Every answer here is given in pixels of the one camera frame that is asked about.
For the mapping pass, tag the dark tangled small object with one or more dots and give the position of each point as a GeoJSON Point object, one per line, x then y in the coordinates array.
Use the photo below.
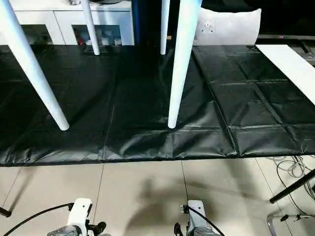
{"type": "Point", "coordinates": [73, 2]}

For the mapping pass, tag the white flat board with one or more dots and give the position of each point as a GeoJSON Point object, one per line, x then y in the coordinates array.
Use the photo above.
{"type": "Point", "coordinates": [290, 66]}

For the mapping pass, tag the black box with yellow label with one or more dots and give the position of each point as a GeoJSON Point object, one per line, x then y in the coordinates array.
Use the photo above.
{"type": "Point", "coordinates": [147, 22]}

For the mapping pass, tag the chrome metal frame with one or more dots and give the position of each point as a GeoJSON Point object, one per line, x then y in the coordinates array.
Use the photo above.
{"type": "Point", "coordinates": [270, 223]}

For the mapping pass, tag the grey cushion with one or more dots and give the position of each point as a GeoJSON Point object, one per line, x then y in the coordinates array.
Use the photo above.
{"type": "Point", "coordinates": [231, 29]}

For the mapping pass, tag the black work mat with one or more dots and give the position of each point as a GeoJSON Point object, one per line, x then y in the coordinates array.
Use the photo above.
{"type": "Point", "coordinates": [147, 98]}

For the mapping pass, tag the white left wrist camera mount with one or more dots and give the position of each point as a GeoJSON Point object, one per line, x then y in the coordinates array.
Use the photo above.
{"type": "Point", "coordinates": [80, 212]}

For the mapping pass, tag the white plastic table leg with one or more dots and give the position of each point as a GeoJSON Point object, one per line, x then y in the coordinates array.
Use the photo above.
{"type": "Point", "coordinates": [32, 68]}
{"type": "Point", "coordinates": [182, 61]}
{"type": "Point", "coordinates": [164, 29]}
{"type": "Point", "coordinates": [91, 29]}

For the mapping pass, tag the white cabinet with glass doors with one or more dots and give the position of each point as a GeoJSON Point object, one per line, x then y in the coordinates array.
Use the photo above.
{"type": "Point", "coordinates": [61, 19]}

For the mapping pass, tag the grey rounded device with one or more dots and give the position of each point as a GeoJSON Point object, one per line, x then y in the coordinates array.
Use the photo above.
{"type": "Point", "coordinates": [105, 1]}

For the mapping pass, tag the black tripod leg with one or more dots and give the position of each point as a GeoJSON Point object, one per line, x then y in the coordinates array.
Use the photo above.
{"type": "Point", "coordinates": [292, 186]}

